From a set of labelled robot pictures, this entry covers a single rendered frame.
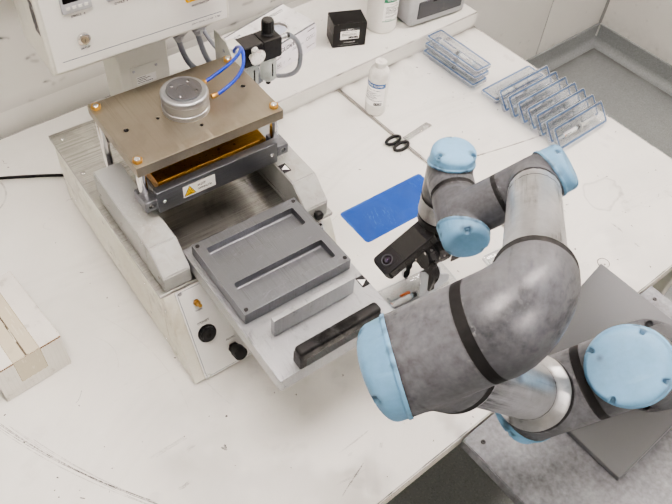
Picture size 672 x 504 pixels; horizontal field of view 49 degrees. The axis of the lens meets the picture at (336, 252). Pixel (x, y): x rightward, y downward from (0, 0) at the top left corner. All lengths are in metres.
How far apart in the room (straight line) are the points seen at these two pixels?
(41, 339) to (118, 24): 0.54
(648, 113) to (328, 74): 1.84
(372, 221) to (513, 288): 0.86
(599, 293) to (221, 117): 0.71
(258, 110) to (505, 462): 0.73
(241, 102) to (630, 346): 0.72
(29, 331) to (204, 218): 0.35
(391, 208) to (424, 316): 0.86
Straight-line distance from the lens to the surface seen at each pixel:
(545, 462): 1.34
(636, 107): 3.40
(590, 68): 3.54
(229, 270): 1.17
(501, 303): 0.73
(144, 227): 1.23
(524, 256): 0.78
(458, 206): 1.13
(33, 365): 1.35
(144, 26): 1.32
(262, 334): 1.12
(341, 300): 1.16
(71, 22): 1.26
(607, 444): 1.36
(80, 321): 1.45
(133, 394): 1.35
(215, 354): 1.32
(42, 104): 1.86
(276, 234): 1.23
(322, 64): 1.90
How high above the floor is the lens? 1.91
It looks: 50 degrees down
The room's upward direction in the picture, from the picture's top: 6 degrees clockwise
